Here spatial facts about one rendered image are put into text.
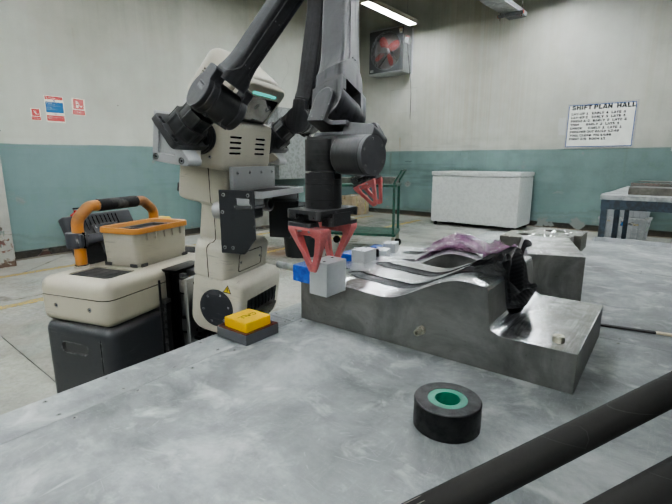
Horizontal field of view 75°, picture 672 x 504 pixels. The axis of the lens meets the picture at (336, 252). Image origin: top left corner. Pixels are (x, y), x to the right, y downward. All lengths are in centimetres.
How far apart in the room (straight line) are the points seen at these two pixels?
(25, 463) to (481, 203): 737
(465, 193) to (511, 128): 144
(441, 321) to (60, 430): 54
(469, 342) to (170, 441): 44
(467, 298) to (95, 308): 94
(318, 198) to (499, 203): 695
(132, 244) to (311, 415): 92
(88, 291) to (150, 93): 563
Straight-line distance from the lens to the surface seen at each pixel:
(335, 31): 79
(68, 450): 61
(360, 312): 81
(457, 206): 783
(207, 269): 122
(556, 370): 70
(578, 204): 814
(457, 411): 55
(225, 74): 98
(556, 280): 110
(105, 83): 654
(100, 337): 131
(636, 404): 53
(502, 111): 850
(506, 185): 751
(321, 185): 66
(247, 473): 51
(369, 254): 100
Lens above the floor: 112
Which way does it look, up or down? 12 degrees down
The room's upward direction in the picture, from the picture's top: straight up
